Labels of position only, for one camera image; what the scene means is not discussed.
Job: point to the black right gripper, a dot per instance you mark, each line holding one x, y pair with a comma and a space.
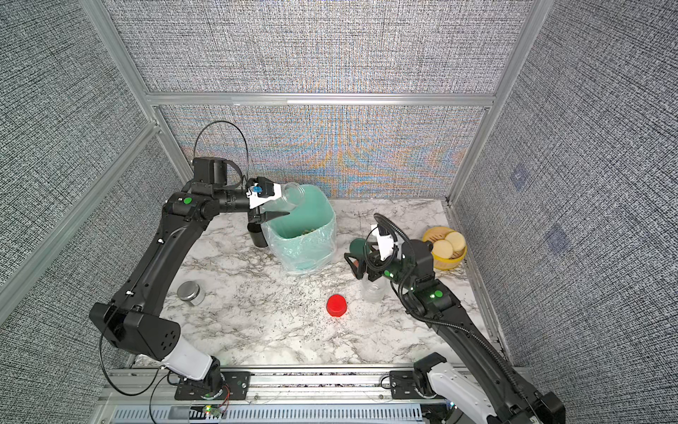
368, 257

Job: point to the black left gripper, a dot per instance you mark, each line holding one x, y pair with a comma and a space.
256, 215

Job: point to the green jar lid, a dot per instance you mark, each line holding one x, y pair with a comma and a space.
359, 247

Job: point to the red lid peanut jar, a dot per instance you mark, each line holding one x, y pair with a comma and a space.
292, 196

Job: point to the green lid peanut jar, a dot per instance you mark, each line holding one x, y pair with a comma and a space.
374, 291

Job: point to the red jar lid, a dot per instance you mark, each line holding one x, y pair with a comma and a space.
337, 305

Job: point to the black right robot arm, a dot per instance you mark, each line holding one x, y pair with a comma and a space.
495, 392

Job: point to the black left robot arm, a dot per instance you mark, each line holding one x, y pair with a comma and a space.
131, 321

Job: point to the black mug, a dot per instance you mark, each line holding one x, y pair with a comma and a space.
257, 235

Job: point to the green trash bin with liner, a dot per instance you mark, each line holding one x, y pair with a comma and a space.
305, 240

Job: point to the yellow bamboo steamer basket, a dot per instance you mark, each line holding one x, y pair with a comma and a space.
439, 233

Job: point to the pale round bun, front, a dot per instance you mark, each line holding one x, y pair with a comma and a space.
442, 249

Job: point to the pale round bun,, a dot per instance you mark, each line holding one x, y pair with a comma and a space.
457, 241
442, 249

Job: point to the pale round bun, rear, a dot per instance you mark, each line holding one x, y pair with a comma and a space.
457, 241

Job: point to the small silver lid jar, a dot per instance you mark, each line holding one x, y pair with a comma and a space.
191, 292

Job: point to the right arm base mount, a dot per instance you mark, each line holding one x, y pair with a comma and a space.
405, 385

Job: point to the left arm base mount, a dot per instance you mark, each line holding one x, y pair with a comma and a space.
232, 385

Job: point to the aluminium front rail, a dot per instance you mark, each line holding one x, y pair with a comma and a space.
277, 394

